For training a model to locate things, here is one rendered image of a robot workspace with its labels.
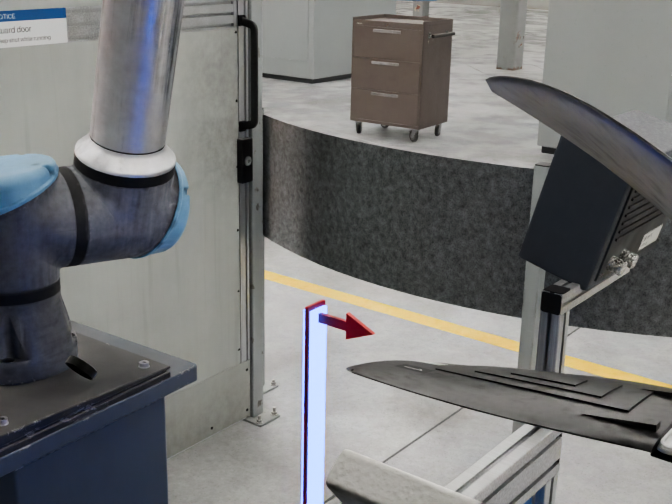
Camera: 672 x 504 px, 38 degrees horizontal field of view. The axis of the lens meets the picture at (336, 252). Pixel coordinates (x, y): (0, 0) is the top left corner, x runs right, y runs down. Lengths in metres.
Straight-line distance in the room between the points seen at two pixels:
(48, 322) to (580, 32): 6.29
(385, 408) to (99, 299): 1.13
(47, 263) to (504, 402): 0.60
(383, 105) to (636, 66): 1.89
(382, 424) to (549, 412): 2.53
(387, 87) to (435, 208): 4.99
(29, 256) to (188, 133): 1.67
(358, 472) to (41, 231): 0.87
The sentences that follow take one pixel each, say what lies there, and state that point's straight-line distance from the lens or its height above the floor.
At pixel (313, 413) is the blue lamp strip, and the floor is 1.09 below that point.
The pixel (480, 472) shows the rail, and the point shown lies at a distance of 1.28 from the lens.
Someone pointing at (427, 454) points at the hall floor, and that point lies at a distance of 3.07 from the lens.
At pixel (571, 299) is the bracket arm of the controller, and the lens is 1.37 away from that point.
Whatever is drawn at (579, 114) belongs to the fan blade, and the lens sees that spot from 0.47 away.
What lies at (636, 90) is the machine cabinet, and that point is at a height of 0.53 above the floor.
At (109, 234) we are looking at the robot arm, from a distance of 1.15.
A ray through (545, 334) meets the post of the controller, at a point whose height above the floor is 0.99.
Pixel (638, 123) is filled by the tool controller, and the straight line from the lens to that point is 1.49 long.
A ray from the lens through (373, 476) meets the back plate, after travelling 0.27.
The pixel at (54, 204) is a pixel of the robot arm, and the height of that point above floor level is 1.21.
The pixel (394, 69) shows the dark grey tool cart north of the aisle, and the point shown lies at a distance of 7.55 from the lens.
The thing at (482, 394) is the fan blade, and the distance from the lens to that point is 0.72.
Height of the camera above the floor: 1.50
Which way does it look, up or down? 18 degrees down
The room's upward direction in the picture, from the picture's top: 1 degrees clockwise
